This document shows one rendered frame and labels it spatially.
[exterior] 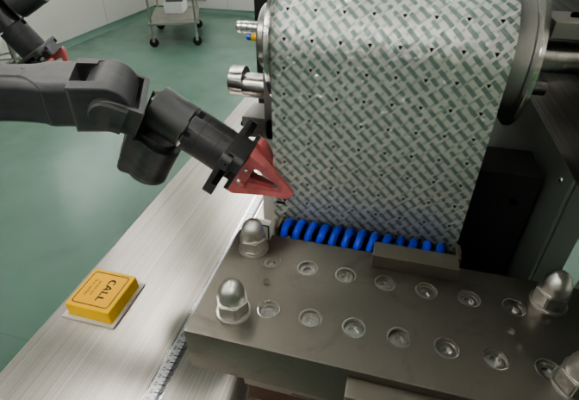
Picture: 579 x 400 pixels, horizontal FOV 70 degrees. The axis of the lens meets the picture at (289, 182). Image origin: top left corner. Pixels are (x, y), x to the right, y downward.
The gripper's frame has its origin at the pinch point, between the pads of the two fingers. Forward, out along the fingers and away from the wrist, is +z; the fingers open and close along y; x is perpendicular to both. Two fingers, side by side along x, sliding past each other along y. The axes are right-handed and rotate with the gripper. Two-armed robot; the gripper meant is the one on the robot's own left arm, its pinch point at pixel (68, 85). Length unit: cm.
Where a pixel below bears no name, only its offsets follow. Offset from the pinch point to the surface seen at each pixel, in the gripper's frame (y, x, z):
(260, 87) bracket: -41, -40, 8
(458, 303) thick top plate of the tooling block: -68, -49, 30
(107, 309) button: -54, -8, 19
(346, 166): -54, -45, 17
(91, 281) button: -48, -5, 17
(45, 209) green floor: 101, 111, 57
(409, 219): -57, -49, 26
